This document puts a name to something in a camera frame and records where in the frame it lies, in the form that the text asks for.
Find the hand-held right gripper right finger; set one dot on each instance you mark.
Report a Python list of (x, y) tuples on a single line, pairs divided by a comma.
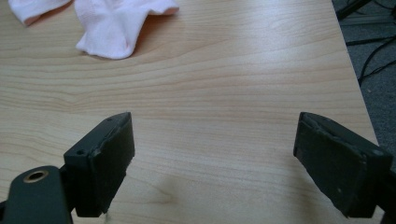
[(336, 161)]

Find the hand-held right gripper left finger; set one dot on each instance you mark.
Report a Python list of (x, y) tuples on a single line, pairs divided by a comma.
[(102, 161)]

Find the pale pink sock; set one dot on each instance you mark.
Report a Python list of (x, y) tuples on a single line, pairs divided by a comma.
[(31, 9), (109, 28)]

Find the black stand leg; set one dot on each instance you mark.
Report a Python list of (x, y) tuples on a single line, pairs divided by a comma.
[(351, 8)]

